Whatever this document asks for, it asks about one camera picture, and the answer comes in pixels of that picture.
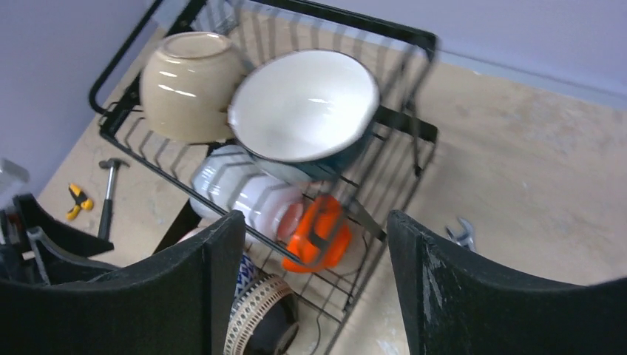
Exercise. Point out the white ribbed bowl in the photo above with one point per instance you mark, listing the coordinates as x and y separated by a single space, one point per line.
222 177

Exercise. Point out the yellow handled pliers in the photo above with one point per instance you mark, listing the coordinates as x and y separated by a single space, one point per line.
81 199

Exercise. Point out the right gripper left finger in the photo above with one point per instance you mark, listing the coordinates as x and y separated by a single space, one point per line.
177 301

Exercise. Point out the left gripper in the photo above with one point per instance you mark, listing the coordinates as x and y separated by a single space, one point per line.
58 251

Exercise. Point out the silver wrench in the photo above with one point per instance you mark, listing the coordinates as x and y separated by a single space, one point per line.
466 237

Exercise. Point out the black wire dish rack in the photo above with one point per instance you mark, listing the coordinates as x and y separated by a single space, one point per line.
404 58

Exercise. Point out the teal white bowl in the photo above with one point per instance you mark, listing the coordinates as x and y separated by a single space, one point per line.
305 116

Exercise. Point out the small hammer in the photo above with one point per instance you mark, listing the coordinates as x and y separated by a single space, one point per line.
112 165

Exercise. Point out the brown beige bowl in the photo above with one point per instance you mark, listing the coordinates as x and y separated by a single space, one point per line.
264 319

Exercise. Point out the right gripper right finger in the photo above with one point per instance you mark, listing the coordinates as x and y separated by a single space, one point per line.
454 301

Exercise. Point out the cream beige bowl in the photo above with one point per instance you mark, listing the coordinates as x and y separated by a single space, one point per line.
187 85

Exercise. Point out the orange white bowl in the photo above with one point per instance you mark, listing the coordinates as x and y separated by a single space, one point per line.
321 238

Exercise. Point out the red patterned black bowl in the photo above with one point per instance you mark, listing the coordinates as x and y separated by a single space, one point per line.
247 274

